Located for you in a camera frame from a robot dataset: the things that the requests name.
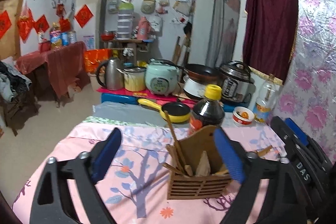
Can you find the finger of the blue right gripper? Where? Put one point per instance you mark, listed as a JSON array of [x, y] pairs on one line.
[[297, 131]]

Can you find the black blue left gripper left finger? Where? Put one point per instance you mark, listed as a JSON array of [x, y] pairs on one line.
[[61, 182]]

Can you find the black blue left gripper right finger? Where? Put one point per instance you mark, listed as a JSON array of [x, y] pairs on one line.
[[271, 187]]

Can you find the wooden slatted utensil holder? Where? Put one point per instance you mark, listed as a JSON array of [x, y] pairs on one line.
[[206, 175]]

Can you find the wooden chopstick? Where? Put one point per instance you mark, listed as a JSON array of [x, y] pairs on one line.
[[264, 151], [176, 142]]

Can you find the clear plastic bottle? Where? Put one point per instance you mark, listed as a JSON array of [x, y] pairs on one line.
[[265, 99]]

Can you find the red white small bowl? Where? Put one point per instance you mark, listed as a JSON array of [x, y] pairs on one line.
[[243, 116]]

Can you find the pink deer print tablecloth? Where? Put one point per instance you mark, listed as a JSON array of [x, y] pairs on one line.
[[134, 189]]

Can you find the black silver pressure cooker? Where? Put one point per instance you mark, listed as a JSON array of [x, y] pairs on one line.
[[235, 80]]

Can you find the dark soy sauce bottle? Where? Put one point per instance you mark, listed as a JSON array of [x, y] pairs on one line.
[[207, 111]]

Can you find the chair with grey jacket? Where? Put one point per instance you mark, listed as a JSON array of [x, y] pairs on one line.
[[16, 93]]

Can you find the red cloth covered table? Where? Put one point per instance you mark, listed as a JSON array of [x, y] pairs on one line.
[[64, 66]]

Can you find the stainless steel electric kettle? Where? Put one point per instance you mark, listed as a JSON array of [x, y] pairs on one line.
[[113, 78]]

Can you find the cream pot with lid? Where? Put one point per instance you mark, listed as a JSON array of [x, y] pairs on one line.
[[134, 78]]

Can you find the dark wok on white cooker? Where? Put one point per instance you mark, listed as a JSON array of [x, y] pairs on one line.
[[197, 78]]

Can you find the yellow small frying pan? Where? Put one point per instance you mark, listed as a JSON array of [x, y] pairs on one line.
[[178, 112]]

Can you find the red gift box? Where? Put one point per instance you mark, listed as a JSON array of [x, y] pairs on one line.
[[93, 58]]

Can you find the mint green rice cooker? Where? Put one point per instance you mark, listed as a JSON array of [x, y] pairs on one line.
[[161, 77]]

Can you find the yellow cooking oil bottle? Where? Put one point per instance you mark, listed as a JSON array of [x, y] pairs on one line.
[[55, 36]]

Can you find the pink thermos flask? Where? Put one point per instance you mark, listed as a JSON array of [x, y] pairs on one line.
[[143, 29]]

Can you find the stacked grey steamer tower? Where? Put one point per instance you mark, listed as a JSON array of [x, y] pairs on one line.
[[125, 20]]

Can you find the white refrigerator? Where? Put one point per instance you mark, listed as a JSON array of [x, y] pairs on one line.
[[88, 22]]

